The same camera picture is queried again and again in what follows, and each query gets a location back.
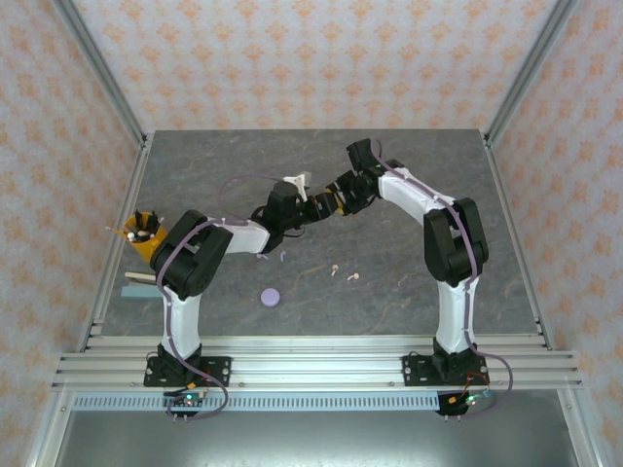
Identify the aluminium mounting rails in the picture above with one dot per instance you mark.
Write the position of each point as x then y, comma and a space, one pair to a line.
316, 370

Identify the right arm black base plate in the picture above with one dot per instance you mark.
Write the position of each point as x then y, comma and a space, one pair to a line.
414, 372

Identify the yellow pen cup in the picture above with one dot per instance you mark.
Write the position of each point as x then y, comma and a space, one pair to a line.
141, 248

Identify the purple round charging case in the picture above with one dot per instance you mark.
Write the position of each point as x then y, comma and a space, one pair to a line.
270, 297

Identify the aluminium frame post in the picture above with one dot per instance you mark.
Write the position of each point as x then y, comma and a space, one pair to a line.
103, 73
528, 73

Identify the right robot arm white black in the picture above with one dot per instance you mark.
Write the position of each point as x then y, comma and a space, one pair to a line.
452, 316

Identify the black marker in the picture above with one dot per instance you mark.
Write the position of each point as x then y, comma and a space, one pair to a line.
140, 220
155, 221

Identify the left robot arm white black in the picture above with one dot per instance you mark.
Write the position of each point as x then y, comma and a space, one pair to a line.
182, 321

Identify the aluminium table side rail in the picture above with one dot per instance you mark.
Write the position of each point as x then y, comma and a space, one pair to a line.
129, 194
506, 194

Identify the teal and beige stapler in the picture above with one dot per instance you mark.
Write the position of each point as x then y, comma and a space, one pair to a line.
138, 292

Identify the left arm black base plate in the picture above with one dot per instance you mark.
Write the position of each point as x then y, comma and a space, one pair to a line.
219, 370

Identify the yellow pencil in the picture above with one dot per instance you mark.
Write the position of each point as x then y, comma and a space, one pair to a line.
117, 231

